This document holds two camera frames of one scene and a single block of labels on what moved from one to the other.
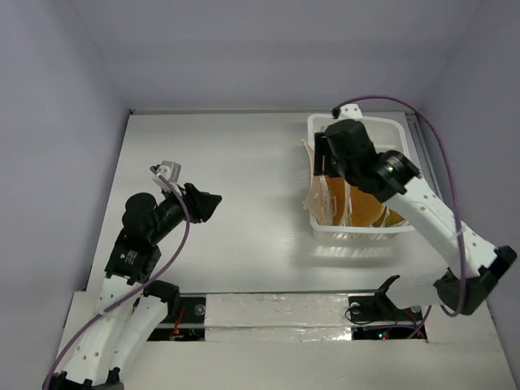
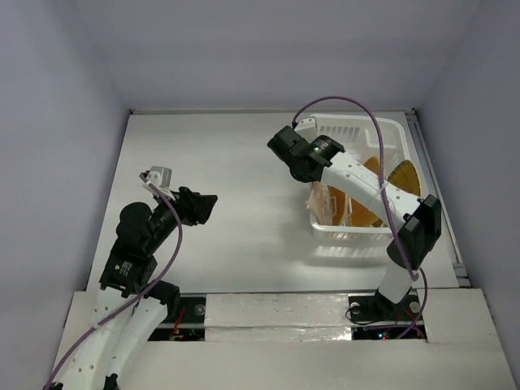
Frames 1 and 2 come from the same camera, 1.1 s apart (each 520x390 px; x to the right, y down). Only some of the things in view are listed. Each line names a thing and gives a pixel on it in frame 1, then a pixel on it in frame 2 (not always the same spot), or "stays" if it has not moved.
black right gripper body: [319, 152] → [280, 142]
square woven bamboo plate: [318, 200] stays
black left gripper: [201, 203] stays
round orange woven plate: [336, 186] stays
